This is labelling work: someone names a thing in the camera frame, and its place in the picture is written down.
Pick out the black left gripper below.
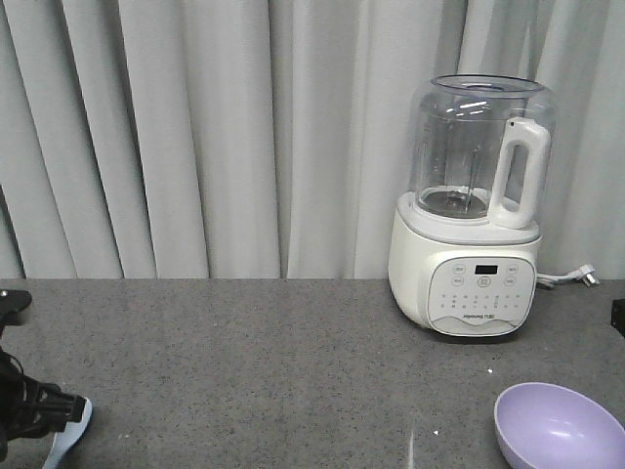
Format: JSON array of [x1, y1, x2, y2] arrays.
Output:
[[1, 350, 86, 454]]

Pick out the purple plastic bowl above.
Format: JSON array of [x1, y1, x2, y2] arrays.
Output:
[[493, 382, 624, 468]]

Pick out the white pleated curtain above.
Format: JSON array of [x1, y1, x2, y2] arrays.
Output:
[[1, 1, 624, 278]]

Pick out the white blender with glass jar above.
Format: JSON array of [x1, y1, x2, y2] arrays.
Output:
[[388, 74, 557, 338]]

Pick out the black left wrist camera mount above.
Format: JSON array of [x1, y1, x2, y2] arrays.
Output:
[[0, 288, 32, 332]]

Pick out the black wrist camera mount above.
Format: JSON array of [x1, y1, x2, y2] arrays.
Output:
[[0, 288, 32, 332], [610, 298, 625, 337]]

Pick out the white blender power cable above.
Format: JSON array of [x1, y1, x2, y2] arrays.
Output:
[[535, 264, 602, 290]]

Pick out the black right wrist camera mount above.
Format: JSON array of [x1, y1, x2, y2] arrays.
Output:
[[610, 298, 625, 337]]

